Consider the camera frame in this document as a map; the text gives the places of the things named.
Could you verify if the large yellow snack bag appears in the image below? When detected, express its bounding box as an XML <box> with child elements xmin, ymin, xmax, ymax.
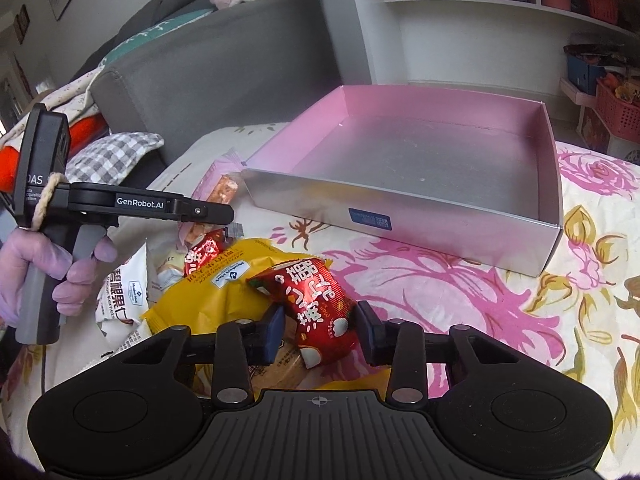
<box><xmin>143</xmin><ymin>238</ymin><xmax>309</xmax><ymax>335</ymax></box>

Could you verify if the white nut snack packet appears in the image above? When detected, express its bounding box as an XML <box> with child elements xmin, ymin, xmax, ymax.
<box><xmin>96</xmin><ymin>244</ymin><xmax>149</xmax><ymax>347</ymax></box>

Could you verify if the pink biscuit packet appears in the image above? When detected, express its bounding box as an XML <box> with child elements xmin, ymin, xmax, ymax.
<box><xmin>178</xmin><ymin>150</ymin><xmax>242</xmax><ymax>247</ymax></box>

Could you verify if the left hand purple glove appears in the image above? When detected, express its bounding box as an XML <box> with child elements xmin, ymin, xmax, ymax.
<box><xmin>1</xmin><ymin>228</ymin><xmax>117</xmax><ymax>327</ymax></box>

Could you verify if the small red snack packet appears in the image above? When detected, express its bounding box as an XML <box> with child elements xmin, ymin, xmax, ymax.
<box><xmin>183</xmin><ymin>229</ymin><xmax>229</xmax><ymax>276</ymax></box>

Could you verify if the grey checkered pillow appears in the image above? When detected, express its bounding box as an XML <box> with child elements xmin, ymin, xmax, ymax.
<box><xmin>65</xmin><ymin>132</ymin><xmax>164</xmax><ymax>185</ymax></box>

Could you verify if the orange folded blanket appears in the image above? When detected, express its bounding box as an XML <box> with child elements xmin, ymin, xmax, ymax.
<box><xmin>1</xmin><ymin>107</ymin><xmax>107</xmax><ymax>194</ymax></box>

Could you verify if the floral folded blanket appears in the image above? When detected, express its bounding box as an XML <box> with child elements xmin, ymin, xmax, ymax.
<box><xmin>1</xmin><ymin>65</ymin><xmax>106</xmax><ymax>150</ymax></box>

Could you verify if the grey sofa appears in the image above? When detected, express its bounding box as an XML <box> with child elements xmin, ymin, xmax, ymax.
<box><xmin>69</xmin><ymin>0</ymin><xmax>346</xmax><ymax>191</ymax></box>

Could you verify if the floral pink tablecloth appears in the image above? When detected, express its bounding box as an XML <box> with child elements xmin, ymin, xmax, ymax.
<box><xmin>1</xmin><ymin>124</ymin><xmax>639</xmax><ymax>479</ymax></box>

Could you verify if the pink cardboard box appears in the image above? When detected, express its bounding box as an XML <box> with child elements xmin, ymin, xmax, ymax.
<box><xmin>242</xmin><ymin>84</ymin><xmax>563</xmax><ymax>276</ymax></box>

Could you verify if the teal cushion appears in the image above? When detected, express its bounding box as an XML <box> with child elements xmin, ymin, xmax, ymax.
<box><xmin>99</xmin><ymin>9</ymin><xmax>214</xmax><ymax>67</ymax></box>

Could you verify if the pink plastic basket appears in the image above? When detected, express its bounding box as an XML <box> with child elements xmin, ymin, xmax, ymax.
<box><xmin>596</xmin><ymin>78</ymin><xmax>640</xmax><ymax>143</ymax></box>

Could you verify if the blue storage bin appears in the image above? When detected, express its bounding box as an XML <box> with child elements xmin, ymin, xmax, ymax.
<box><xmin>563</xmin><ymin>44</ymin><xmax>626</xmax><ymax>96</ymax></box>

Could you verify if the white shelf unit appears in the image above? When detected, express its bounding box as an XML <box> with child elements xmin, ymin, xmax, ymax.
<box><xmin>344</xmin><ymin>0</ymin><xmax>640</xmax><ymax>97</ymax></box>

